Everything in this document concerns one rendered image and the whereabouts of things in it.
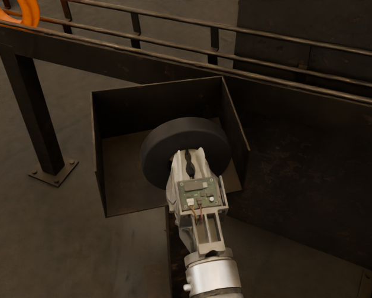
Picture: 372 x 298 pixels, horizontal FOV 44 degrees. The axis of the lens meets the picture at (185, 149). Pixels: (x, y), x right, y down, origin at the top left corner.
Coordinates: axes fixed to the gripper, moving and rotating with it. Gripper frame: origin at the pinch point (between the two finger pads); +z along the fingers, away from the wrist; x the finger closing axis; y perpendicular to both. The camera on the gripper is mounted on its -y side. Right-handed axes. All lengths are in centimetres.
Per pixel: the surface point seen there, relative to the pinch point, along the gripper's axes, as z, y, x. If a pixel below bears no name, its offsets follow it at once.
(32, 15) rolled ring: 53, -21, 29
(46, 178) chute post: 38, -84, 40
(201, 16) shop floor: 129, -109, -36
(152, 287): -8, -72, 8
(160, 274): -5, -73, 5
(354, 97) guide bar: 8.4, -4.1, -35.1
